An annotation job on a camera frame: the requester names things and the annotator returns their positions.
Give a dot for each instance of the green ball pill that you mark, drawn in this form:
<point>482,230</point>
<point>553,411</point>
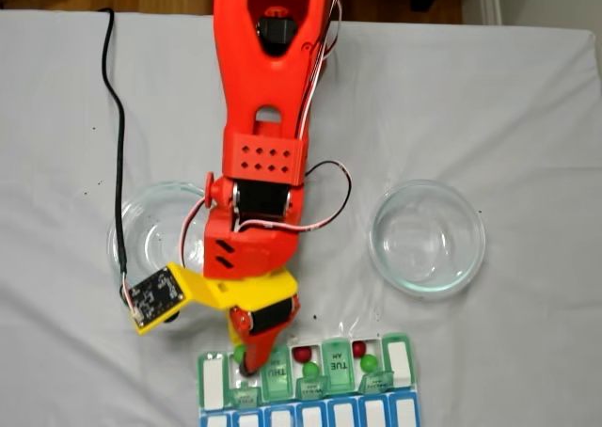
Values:
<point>310,369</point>
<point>239,353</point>
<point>369,363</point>

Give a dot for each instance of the red ball pill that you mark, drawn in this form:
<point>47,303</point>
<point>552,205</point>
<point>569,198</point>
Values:
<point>359,348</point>
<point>302,352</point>

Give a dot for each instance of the weekly pill organizer box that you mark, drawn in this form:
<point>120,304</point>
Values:
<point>305,413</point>

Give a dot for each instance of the glass bowl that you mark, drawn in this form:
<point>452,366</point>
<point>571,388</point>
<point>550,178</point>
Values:
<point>136,210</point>
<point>451,267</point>

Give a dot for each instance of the white tablecloth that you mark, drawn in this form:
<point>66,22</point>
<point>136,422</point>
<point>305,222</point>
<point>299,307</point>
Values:
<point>470,116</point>

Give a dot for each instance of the camera board on yellow mount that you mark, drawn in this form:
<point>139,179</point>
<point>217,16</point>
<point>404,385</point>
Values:
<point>155,300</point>

